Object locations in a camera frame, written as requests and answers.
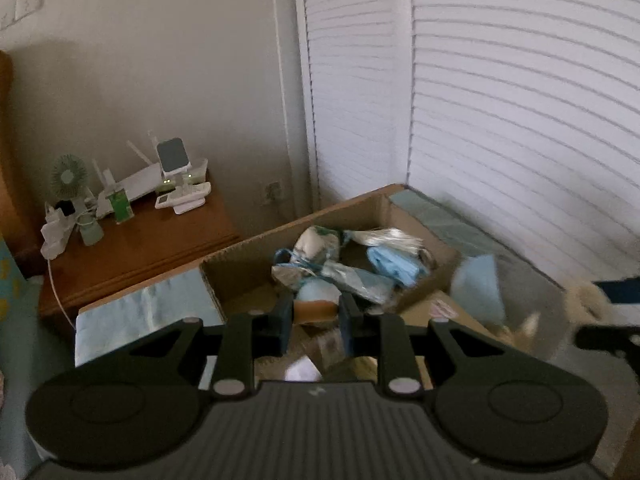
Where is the wooden nightstand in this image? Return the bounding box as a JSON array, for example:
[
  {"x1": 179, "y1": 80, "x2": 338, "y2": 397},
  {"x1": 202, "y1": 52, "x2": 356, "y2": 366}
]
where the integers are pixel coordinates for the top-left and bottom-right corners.
[{"x1": 37, "y1": 175, "x2": 243, "y2": 322}]

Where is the white power strip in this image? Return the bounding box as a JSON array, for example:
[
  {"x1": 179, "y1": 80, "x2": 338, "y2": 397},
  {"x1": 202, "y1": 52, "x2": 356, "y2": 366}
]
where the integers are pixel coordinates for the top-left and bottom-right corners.
[{"x1": 40, "y1": 200, "x2": 84, "y2": 261}]

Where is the wooden headboard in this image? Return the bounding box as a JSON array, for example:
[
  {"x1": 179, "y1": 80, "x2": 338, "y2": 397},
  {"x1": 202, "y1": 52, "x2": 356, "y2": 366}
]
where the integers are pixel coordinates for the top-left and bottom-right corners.
[{"x1": 0, "y1": 50, "x2": 31, "y2": 266}]

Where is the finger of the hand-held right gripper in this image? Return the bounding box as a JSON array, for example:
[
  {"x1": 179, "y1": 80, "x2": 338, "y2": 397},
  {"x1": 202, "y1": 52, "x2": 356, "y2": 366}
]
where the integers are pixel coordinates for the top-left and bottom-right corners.
[
  {"x1": 574, "y1": 324, "x2": 640, "y2": 362},
  {"x1": 596, "y1": 274, "x2": 640, "y2": 307}
]

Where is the teal bed sheet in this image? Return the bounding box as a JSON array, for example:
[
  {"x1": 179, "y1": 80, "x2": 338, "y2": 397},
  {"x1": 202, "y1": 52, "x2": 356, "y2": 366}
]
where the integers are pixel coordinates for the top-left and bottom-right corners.
[{"x1": 0, "y1": 275, "x2": 81, "y2": 480}]

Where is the packaged blue face mask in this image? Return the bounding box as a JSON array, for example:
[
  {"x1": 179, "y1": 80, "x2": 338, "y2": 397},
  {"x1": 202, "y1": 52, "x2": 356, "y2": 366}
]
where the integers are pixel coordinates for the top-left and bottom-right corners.
[{"x1": 272, "y1": 259, "x2": 396, "y2": 307}]

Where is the light blue towel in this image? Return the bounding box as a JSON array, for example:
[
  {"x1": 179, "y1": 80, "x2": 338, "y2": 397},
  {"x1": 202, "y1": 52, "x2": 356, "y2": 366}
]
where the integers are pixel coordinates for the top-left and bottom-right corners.
[{"x1": 75, "y1": 266, "x2": 227, "y2": 368}]

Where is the white router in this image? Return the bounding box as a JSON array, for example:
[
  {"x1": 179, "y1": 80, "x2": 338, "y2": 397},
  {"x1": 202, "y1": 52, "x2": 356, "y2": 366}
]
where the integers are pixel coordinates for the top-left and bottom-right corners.
[{"x1": 92, "y1": 130, "x2": 208, "y2": 221}]

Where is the white shiny cloth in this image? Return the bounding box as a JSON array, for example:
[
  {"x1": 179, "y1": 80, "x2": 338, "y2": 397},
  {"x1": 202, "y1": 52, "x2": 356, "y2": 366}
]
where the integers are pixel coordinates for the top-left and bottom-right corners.
[{"x1": 345, "y1": 227, "x2": 426, "y2": 257}]

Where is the small green desk fan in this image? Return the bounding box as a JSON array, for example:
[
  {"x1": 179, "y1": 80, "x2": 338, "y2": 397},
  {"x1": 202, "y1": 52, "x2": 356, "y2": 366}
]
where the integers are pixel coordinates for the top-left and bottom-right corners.
[{"x1": 50, "y1": 154, "x2": 106, "y2": 247}]

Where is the light blue cloth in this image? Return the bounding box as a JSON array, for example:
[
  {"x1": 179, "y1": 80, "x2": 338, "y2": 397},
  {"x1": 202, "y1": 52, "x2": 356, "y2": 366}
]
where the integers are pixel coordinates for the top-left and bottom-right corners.
[{"x1": 450, "y1": 255, "x2": 507, "y2": 324}]

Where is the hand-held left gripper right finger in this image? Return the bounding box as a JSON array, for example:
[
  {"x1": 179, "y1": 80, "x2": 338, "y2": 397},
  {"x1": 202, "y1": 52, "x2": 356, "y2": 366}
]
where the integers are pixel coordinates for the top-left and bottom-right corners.
[{"x1": 339, "y1": 291, "x2": 506, "y2": 397}]

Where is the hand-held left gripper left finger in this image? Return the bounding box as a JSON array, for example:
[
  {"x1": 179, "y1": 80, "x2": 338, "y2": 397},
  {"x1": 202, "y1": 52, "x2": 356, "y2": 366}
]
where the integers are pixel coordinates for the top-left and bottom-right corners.
[{"x1": 95, "y1": 291, "x2": 296, "y2": 402}]

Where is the small green bottle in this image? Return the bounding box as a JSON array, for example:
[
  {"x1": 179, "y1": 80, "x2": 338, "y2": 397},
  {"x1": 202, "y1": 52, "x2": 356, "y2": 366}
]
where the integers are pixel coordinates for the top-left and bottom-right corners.
[{"x1": 111, "y1": 187, "x2": 134, "y2": 225}]

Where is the white power cable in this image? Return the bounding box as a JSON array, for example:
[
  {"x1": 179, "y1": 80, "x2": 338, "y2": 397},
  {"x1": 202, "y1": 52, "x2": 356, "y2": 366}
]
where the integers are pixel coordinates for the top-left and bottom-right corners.
[{"x1": 47, "y1": 257, "x2": 79, "y2": 334}]

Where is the white louvred shutter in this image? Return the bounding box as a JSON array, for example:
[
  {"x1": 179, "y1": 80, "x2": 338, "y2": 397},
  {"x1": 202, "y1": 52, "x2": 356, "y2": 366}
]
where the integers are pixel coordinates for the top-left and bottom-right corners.
[
  {"x1": 292, "y1": 0, "x2": 416, "y2": 211},
  {"x1": 407, "y1": 0, "x2": 640, "y2": 291}
]

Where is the white phone stand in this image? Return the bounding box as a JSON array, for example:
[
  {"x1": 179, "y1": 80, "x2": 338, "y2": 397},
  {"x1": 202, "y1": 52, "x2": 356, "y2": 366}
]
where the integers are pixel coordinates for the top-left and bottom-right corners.
[{"x1": 155, "y1": 137, "x2": 212, "y2": 216}]

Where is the blue and white plush toy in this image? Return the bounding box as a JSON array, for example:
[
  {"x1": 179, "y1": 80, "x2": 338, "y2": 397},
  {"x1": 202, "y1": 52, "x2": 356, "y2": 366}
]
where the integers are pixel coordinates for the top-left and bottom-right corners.
[{"x1": 292, "y1": 280, "x2": 343, "y2": 328}]

